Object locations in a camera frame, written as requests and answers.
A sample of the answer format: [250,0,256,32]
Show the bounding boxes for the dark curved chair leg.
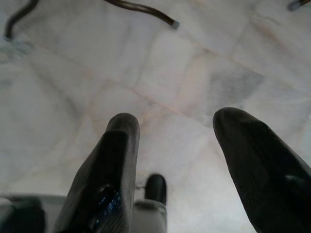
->
[287,0,311,12]
[4,0,40,40]
[104,0,180,30]

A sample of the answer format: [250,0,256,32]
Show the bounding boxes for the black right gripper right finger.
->
[212,107,311,233]

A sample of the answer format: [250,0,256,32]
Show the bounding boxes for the black robot foot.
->
[144,174,167,205]

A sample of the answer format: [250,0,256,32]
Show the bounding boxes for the grey robot leg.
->
[0,194,169,233]

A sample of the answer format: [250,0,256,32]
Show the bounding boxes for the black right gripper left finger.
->
[52,112,141,233]

